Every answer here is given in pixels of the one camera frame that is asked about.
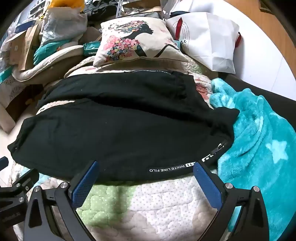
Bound teal plastic pack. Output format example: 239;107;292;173
33;43;61;66

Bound black pants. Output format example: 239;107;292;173
7;70;240;182

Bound teal wipes packet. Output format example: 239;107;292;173
83;41;102;57

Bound translucent plastic bag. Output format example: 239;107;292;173
40;9;88;44

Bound floral printed cushion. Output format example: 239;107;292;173
93;20;189;68

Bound yellow bag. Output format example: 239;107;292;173
47;0;85;15

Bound cardboard box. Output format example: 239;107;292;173
5;24;40;70

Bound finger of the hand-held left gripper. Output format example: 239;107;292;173
0;157;10;172
0;169;40;205

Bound quilted patchwork bedspread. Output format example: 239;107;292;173
10;56;232;241

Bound dark cloth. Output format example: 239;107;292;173
83;0;121;15

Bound black mattress edge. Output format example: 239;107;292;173
225;74;296;102

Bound teal star fleece blanket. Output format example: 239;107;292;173
209;78;296;241

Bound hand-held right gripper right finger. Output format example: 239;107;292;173
193;162;271;241

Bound cream padded mat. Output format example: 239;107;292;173
11;45;85;82

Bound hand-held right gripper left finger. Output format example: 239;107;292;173
23;161;100;241

